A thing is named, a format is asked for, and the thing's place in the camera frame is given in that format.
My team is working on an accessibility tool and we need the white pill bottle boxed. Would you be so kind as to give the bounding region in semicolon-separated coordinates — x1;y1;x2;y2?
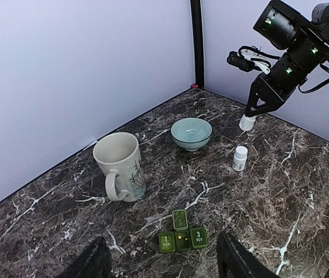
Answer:
232;145;248;171
239;114;256;131

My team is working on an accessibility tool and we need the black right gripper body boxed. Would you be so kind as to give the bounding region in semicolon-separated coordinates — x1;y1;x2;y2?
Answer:
251;74;287;112

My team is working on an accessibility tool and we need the green weekly pill organizer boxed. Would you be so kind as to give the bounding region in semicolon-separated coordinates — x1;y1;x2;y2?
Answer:
159;210;209;253

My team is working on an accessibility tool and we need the black frame post right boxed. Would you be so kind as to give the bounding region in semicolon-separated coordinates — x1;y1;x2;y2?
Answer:
190;0;205;89

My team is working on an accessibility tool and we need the white mug with coral pattern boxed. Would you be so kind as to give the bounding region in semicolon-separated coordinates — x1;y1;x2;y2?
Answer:
93;132;146;202

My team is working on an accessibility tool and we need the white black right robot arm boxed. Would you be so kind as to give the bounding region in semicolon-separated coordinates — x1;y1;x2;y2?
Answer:
245;1;329;117

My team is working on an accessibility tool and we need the striped light blue bowl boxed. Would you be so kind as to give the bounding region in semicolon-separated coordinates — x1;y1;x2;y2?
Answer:
170;118;213;152

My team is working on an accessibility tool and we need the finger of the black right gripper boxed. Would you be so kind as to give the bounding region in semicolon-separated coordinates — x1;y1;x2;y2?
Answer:
244;86;272;117

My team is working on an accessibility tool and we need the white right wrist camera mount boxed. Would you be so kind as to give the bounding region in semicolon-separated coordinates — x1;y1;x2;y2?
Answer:
241;47;271;74

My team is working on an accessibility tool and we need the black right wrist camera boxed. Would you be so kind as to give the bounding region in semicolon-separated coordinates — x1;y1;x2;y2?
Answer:
226;51;254;72

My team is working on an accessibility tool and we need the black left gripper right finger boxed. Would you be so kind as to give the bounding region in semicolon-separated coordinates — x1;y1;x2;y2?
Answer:
216;231;279;278

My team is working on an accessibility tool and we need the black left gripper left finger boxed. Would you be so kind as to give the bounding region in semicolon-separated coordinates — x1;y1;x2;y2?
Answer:
57;236;111;277

